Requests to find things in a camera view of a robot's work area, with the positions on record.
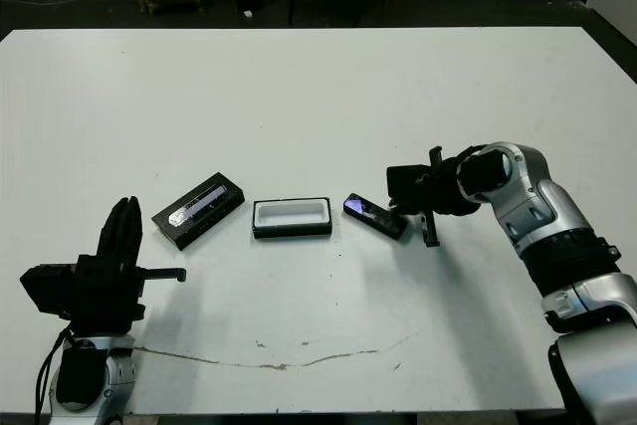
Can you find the black box lid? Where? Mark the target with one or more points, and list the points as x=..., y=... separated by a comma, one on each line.
x=199, y=208

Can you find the black box base white insert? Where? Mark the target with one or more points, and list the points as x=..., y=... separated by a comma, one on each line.
x=291, y=213

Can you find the slim black camera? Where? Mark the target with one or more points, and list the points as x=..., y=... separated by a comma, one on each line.
x=370, y=213

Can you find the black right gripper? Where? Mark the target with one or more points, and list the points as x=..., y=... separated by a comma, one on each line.
x=443, y=191

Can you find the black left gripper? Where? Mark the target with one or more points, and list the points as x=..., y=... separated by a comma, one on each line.
x=109, y=300

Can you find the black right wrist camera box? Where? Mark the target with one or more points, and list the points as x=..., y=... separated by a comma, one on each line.
x=405, y=181

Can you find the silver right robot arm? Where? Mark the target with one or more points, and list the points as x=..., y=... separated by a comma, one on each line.
x=527, y=186

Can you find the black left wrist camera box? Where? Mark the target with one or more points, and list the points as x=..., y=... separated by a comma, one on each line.
x=47, y=290

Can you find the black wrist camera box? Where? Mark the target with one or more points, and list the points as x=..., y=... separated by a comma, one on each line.
x=405, y=181
x=47, y=290

